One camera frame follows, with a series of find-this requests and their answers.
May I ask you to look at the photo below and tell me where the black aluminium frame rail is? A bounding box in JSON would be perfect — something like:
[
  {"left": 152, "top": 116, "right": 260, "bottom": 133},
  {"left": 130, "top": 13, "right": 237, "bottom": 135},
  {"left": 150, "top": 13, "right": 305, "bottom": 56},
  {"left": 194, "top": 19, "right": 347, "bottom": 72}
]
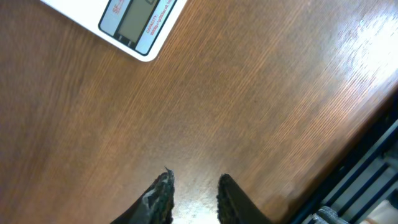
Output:
[{"left": 289, "top": 95, "right": 397, "bottom": 224}]

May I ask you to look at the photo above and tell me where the white digital kitchen scale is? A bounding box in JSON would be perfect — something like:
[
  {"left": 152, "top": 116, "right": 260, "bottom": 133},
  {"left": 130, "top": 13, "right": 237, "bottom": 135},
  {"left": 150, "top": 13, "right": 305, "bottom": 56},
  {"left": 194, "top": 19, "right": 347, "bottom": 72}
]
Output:
[{"left": 42, "top": 0, "right": 187, "bottom": 62}]

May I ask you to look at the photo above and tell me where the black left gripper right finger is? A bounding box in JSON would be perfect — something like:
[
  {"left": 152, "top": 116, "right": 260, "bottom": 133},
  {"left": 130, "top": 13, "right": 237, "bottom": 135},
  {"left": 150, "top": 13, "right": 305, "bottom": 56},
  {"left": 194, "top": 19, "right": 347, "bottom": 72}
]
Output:
[{"left": 216, "top": 174, "right": 272, "bottom": 224}]

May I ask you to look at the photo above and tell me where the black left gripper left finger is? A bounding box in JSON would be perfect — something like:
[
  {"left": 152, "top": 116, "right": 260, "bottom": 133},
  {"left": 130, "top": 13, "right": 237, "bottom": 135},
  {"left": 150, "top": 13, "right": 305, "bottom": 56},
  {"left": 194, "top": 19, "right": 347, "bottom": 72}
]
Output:
[{"left": 111, "top": 168, "right": 175, "bottom": 224}]

